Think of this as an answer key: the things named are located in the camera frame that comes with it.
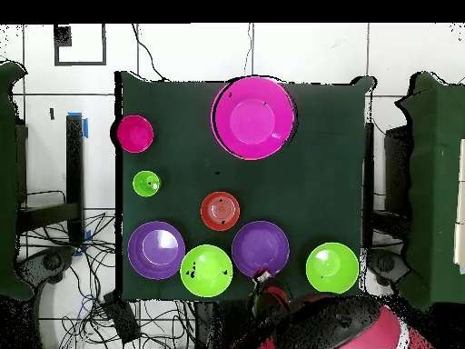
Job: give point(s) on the purple plastic bowl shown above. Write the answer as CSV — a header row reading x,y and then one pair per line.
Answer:
x,y
156,250
260,249

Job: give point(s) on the green plastic bowl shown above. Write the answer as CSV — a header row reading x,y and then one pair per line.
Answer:
x,y
206,271
332,269

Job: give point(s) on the large pink plastic bowl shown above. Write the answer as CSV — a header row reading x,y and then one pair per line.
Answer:
x,y
252,118

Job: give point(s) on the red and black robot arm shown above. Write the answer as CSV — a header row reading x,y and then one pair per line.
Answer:
x,y
327,323

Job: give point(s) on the small orange-red plastic bowl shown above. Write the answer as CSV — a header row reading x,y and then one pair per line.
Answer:
x,y
219,211

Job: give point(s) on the black power strip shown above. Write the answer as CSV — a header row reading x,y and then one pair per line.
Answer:
x,y
121,320

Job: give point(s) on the green plastic cup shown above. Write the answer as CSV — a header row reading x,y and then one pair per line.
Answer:
x,y
146,184

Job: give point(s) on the black metal stand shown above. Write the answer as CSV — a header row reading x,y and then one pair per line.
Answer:
x,y
396,163

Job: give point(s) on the small red-pink plastic bowl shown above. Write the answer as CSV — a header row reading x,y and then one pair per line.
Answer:
x,y
135,133

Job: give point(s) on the dark green tablecloth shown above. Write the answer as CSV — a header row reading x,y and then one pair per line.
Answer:
x,y
174,101

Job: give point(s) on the white panel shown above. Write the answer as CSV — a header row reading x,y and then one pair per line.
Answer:
x,y
460,203

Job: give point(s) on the black stand with blue tape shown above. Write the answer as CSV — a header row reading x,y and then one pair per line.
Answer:
x,y
74,163

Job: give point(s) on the green-covered side table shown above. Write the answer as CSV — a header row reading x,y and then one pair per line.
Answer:
x,y
443,109
7,181

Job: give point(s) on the black square floor frame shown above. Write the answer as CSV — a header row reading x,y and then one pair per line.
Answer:
x,y
62,36

